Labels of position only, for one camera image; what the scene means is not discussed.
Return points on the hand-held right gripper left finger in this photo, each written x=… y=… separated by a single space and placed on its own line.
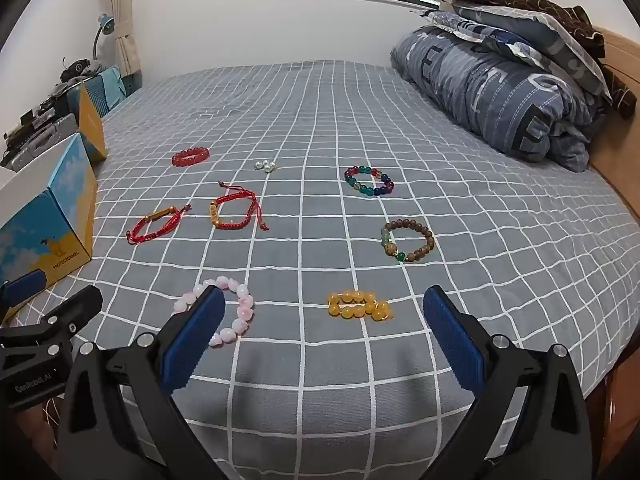
x=192 y=340

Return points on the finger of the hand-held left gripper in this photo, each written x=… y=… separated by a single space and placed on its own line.
x=75 y=305
x=22 y=286

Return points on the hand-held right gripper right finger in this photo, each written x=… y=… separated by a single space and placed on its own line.
x=452 y=340

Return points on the white cardboard box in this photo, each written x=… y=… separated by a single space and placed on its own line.
x=65 y=210

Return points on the small pearl jewelry piece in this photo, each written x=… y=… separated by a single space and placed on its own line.
x=265 y=165

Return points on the grey suitcase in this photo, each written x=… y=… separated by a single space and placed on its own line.
x=35 y=145

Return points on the stack of black devices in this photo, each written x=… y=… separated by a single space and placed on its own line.
x=47 y=107

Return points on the teal suitcase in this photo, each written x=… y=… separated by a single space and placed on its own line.
x=95 y=92

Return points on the teal towel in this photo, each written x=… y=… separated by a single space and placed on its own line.
x=112 y=87

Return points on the pile of black bags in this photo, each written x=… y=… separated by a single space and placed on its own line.
x=77 y=67

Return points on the grey checked bed sheet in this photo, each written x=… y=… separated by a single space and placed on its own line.
x=325 y=125

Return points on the folded blue-grey quilt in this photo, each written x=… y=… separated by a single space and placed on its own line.
x=475 y=85

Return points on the blue desk lamp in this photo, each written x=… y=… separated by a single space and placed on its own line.
x=106 y=24

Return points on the beige curtain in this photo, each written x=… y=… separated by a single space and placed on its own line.
x=122 y=20

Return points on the blue-grey patterned pillow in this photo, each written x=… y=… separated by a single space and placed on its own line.
x=530 y=35

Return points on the wooden bed frame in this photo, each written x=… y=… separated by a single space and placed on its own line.
x=620 y=170

